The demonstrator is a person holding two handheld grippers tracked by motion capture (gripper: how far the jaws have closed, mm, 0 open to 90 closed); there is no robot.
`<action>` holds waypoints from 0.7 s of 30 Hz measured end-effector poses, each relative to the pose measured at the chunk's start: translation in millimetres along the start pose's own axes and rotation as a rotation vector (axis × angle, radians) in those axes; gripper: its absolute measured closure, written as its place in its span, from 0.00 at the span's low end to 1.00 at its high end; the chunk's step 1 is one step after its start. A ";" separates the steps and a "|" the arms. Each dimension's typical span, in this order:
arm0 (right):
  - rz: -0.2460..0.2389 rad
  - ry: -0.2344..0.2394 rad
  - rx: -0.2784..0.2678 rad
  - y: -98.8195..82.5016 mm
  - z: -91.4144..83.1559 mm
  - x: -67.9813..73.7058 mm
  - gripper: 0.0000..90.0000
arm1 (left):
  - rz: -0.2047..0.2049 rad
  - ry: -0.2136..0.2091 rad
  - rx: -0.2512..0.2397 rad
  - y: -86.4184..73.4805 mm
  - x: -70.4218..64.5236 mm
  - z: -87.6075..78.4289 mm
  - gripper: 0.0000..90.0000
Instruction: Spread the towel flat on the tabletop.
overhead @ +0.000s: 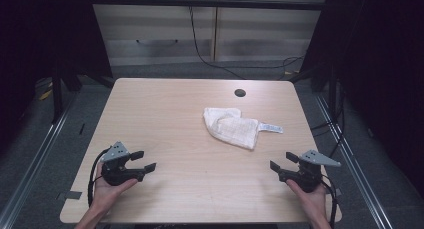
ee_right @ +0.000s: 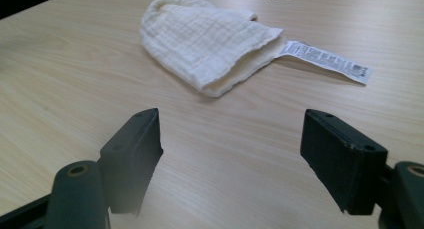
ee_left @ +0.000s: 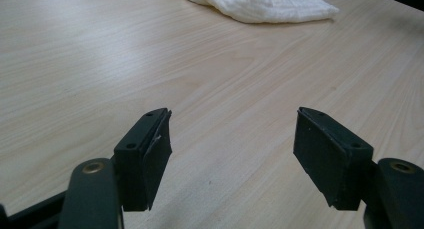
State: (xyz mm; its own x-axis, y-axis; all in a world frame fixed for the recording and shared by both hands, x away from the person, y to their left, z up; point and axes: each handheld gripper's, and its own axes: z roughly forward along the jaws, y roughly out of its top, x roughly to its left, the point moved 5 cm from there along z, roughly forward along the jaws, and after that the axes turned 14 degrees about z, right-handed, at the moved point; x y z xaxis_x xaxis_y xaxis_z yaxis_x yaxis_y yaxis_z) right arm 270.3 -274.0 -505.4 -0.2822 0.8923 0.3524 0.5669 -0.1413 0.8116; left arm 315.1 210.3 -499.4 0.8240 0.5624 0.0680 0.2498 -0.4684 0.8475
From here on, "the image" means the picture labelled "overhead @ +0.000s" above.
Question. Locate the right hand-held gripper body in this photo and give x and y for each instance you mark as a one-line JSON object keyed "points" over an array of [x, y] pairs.
{"points": [[308, 177]]}

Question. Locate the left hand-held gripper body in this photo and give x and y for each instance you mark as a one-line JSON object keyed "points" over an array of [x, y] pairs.
{"points": [[115, 175]]}

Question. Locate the white towel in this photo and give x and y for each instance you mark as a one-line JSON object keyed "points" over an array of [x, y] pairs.
{"points": [[233, 127]]}

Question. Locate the person's left hand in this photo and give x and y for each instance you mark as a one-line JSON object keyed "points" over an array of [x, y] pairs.
{"points": [[106, 192]]}

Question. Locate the person's right hand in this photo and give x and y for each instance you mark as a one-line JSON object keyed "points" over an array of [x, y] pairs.
{"points": [[315, 202]]}

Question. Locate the grey tape strip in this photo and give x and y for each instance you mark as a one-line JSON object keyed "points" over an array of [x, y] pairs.
{"points": [[71, 195], [338, 191]]}

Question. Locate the small black floor tape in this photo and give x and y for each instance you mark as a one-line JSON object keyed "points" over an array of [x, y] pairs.
{"points": [[81, 129]]}

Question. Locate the black stand leg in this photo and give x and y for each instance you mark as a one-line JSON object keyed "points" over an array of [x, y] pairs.
{"points": [[57, 95]]}

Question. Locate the yellow floor tape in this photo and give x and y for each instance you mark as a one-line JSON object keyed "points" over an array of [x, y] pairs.
{"points": [[46, 95]]}

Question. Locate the black curtain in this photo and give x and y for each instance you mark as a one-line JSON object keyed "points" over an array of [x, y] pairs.
{"points": [[383, 72], [36, 39]]}

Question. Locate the beige cabinet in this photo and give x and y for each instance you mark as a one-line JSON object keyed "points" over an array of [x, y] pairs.
{"points": [[260, 35]]}

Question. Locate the metal floor rail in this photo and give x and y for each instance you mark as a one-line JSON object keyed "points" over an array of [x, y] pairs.
{"points": [[353, 165], [33, 165]]}

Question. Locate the black horizontal frame bar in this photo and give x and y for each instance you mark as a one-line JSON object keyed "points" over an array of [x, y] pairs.
{"points": [[206, 3]]}

